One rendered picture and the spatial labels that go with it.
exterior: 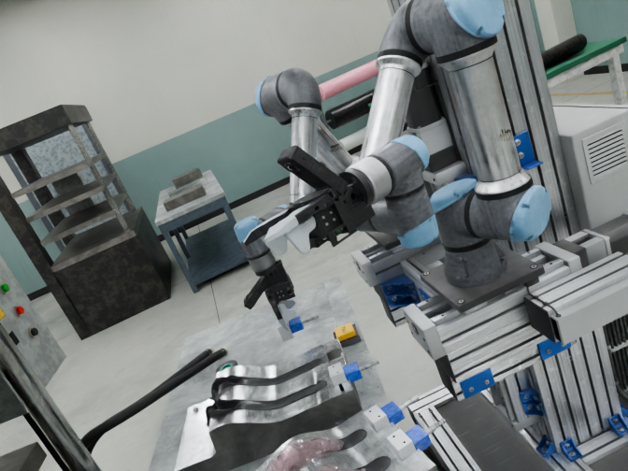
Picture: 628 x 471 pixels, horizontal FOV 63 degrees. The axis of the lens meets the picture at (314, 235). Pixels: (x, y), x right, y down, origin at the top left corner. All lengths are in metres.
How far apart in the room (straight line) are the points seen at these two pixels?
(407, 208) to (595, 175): 0.75
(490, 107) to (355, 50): 7.17
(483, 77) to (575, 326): 0.59
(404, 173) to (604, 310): 0.63
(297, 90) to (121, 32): 6.39
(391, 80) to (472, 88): 0.16
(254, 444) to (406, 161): 0.84
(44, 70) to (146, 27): 1.44
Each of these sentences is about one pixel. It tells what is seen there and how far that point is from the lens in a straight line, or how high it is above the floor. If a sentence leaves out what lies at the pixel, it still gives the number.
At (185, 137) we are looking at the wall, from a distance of 7.69.
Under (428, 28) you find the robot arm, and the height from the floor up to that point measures 1.62.
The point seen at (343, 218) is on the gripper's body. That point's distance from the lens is 0.79.
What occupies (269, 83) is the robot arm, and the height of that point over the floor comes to 1.63.
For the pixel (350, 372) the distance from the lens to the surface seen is 1.36.
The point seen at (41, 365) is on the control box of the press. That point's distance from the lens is 1.80.
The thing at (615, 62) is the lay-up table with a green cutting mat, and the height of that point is 0.74.
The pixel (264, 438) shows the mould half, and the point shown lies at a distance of 1.39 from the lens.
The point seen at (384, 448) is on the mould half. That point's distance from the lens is 1.20.
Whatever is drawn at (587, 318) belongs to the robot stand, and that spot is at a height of 0.92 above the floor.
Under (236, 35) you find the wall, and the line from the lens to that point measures 7.81.
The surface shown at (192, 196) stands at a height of 0.84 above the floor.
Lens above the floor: 1.66
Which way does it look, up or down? 19 degrees down
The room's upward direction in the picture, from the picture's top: 23 degrees counter-clockwise
